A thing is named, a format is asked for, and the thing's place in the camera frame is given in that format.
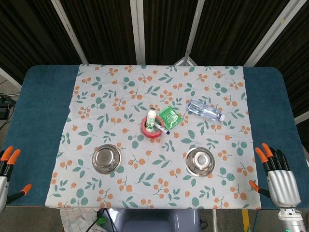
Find teal blue table cover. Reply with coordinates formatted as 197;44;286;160
0;64;309;210

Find black power strip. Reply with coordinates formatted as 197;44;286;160
0;94;16;119

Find small white green bottle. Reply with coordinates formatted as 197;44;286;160
145;108;156;133

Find green sachet packet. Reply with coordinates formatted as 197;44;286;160
157;105;182;130

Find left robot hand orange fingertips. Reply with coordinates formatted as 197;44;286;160
0;145;32;211

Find grey-blue robot torso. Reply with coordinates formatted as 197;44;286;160
110;208;201;232

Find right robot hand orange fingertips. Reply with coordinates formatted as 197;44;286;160
250;143;301;208

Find stainless steel bowl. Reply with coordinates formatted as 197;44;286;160
185;146;216;176
91;144;122;174

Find white marker blue cap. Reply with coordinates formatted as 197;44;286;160
154;123;171;135

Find clear plastic water bottle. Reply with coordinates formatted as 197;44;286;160
186;98;226;123

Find grey tripod stand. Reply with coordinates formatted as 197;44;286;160
174;49;198;66

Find red tape roll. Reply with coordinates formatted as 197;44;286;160
141;115;165;138

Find white partition frame post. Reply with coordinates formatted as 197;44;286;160
184;0;206;61
130;0;147;65
243;0;304;66
50;0;89;65

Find floral printed tablecloth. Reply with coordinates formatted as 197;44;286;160
45;63;263;210

